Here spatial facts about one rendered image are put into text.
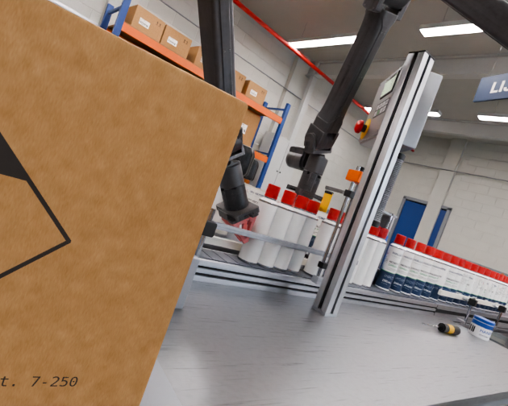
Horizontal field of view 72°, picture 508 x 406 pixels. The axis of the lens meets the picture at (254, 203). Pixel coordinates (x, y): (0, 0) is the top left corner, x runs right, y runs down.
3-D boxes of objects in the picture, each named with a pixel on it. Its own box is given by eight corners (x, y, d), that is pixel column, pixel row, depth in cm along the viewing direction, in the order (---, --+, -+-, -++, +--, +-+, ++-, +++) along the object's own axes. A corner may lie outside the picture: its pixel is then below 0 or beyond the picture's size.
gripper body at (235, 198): (239, 201, 89) (233, 175, 86) (260, 213, 81) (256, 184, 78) (216, 211, 86) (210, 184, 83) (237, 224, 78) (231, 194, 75)
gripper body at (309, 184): (284, 189, 102) (293, 165, 102) (307, 198, 108) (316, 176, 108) (298, 194, 97) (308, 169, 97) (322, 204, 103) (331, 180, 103)
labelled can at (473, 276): (467, 308, 163) (484, 267, 162) (462, 307, 160) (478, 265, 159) (456, 303, 167) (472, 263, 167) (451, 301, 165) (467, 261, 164)
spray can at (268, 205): (250, 259, 93) (277, 186, 92) (260, 267, 88) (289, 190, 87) (234, 255, 90) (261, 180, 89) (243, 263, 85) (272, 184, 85)
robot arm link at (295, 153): (314, 133, 95) (334, 134, 101) (285, 128, 104) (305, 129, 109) (308, 176, 99) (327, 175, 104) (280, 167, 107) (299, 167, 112)
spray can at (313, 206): (289, 267, 102) (314, 200, 101) (301, 274, 98) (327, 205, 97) (276, 265, 99) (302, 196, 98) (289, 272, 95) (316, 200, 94)
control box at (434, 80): (388, 155, 103) (412, 94, 102) (415, 149, 86) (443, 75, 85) (356, 143, 103) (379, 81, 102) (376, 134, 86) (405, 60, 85)
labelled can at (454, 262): (435, 298, 156) (452, 254, 155) (447, 304, 152) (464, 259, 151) (430, 297, 152) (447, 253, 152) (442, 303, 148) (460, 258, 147)
